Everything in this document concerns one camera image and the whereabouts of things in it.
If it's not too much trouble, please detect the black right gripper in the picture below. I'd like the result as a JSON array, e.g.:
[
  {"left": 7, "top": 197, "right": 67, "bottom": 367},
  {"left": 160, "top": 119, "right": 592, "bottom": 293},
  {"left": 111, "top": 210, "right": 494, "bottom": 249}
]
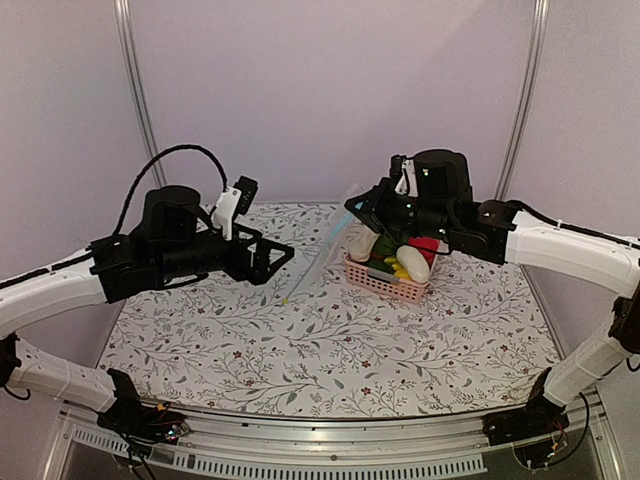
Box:
[{"left": 344, "top": 177, "right": 454, "bottom": 244}]

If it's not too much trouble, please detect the red toy fruit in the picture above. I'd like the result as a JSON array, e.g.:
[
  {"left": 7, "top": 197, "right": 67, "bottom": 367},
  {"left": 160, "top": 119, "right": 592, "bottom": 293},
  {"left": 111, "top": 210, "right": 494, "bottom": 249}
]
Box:
[{"left": 408, "top": 237, "right": 440, "bottom": 265}]

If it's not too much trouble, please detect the toy bok choy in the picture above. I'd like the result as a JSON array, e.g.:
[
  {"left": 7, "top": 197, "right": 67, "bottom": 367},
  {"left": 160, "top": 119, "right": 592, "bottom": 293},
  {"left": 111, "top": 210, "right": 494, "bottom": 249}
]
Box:
[{"left": 347, "top": 226, "right": 396, "bottom": 263}]

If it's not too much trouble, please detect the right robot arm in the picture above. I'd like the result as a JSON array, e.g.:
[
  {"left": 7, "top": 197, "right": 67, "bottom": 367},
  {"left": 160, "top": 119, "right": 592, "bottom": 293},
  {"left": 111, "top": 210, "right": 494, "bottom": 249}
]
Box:
[{"left": 345, "top": 149, "right": 639, "bottom": 445}]

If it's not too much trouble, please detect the clear zip top bag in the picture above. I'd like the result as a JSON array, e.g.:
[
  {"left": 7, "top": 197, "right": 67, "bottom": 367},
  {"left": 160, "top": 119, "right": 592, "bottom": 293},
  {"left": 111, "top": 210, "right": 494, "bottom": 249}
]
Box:
[{"left": 282, "top": 183, "right": 364, "bottom": 305}]

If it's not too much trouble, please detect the toy banana bunch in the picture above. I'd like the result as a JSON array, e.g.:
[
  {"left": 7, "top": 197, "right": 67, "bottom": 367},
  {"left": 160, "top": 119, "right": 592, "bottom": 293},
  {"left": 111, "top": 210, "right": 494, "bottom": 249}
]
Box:
[{"left": 383, "top": 256, "right": 411, "bottom": 280}]

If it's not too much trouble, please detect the front aluminium rail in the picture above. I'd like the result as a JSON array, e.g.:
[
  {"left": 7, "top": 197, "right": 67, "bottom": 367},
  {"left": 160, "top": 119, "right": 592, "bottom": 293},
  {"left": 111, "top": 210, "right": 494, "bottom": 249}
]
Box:
[{"left": 43, "top": 390, "right": 626, "bottom": 479}]

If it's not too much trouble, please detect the aluminium right frame post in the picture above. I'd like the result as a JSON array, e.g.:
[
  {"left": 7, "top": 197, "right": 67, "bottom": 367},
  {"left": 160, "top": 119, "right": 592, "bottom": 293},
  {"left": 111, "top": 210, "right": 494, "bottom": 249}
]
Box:
[{"left": 495, "top": 0, "right": 550, "bottom": 200}]

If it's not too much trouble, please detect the white toy radish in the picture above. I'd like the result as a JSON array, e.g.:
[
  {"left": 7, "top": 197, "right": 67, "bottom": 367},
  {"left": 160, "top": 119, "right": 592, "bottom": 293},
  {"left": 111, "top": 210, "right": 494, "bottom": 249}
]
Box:
[{"left": 396, "top": 245, "right": 431, "bottom": 284}]

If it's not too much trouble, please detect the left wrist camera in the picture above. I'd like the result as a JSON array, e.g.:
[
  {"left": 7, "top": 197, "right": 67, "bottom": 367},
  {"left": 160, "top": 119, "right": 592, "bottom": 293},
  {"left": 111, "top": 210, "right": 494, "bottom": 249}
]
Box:
[{"left": 210, "top": 176, "right": 259, "bottom": 241}]

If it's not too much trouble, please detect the aluminium left frame post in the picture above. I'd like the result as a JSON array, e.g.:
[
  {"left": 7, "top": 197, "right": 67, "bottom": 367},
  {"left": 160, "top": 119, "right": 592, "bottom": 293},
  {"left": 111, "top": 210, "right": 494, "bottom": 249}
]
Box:
[{"left": 113, "top": 0, "right": 158, "bottom": 158}]

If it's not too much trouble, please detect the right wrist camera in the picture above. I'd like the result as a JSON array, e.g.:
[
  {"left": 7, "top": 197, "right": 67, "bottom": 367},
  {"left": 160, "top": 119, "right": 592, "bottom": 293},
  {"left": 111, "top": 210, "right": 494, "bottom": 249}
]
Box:
[{"left": 389, "top": 155, "right": 418, "bottom": 198}]

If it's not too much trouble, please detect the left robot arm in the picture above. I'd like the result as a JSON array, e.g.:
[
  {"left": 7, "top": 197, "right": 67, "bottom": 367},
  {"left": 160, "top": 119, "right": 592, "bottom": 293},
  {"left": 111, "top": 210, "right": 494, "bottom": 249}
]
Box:
[{"left": 1, "top": 177, "right": 294, "bottom": 444}]

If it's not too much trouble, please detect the pink perforated plastic basket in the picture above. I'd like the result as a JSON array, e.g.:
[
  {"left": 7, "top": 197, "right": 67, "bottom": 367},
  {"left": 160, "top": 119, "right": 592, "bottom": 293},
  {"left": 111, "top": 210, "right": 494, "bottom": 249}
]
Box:
[{"left": 345, "top": 255, "right": 436, "bottom": 304}]

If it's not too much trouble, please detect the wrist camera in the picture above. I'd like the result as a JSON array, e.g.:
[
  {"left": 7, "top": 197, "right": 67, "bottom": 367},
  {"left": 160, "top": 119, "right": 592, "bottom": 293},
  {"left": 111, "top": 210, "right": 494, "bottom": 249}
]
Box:
[
  {"left": 210, "top": 176, "right": 259, "bottom": 241},
  {"left": 389, "top": 155, "right": 418, "bottom": 198}
]

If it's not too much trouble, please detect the aluminium frame post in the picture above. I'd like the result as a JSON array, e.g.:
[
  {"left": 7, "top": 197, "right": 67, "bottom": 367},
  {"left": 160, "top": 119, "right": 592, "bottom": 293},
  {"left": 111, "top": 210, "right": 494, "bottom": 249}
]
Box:
[
  {"left": 113, "top": 0, "right": 158, "bottom": 158},
  {"left": 495, "top": 0, "right": 550, "bottom": 200}
]

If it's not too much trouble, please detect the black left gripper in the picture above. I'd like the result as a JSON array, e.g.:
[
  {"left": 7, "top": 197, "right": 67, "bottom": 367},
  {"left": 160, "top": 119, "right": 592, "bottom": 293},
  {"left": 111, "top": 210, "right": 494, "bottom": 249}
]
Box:
[{"left": 156, "top": 222, "right": 295, "bottom": 285}]

